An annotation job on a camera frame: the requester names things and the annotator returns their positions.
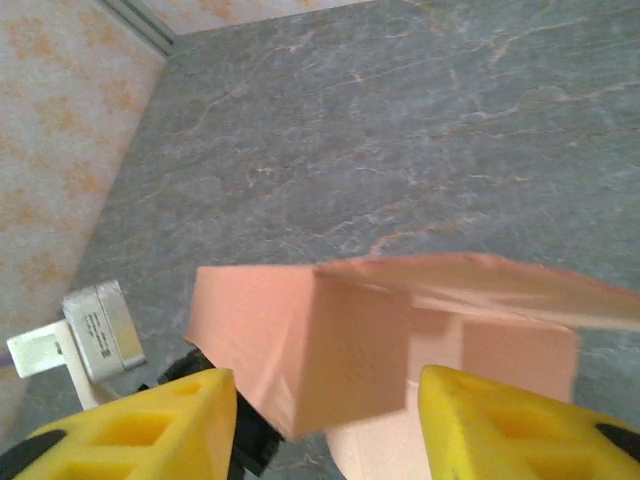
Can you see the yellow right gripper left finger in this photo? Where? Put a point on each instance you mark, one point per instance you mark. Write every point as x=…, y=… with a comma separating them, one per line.
x=125, y=440

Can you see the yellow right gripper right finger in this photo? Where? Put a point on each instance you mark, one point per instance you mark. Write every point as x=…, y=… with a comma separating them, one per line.
x=500, y=435

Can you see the orange paper box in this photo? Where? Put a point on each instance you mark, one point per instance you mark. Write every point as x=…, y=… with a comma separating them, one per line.
x=350, y=350

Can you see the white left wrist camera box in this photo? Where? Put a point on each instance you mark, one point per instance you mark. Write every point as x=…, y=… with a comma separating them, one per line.
x=100, y=325

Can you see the aluminium left frame post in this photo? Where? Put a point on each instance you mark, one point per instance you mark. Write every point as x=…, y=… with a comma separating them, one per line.
x=145, y=25

